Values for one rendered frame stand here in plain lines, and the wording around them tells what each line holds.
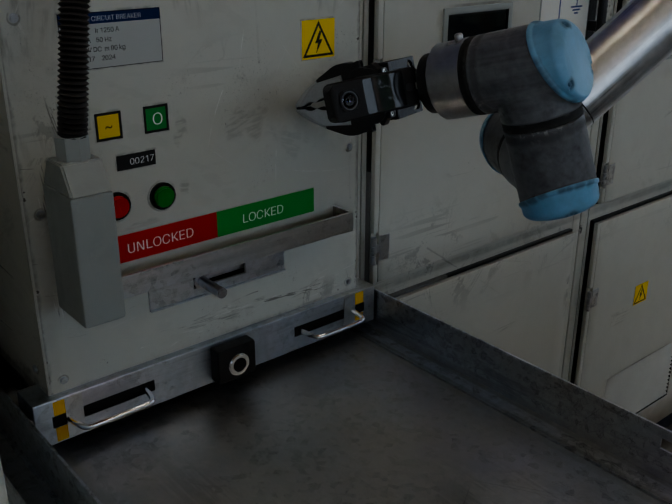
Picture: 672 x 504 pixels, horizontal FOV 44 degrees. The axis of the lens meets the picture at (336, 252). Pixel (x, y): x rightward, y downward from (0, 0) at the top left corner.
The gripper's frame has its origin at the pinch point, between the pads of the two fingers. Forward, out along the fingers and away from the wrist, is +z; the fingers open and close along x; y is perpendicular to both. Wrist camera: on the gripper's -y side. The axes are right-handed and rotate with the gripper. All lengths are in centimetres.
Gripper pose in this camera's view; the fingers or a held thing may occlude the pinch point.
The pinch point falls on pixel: (301, 107)
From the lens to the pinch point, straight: 111.3
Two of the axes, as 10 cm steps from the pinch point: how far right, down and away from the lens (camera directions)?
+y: 5.7, -3.1, 7.6
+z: -7.9, 0.3, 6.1
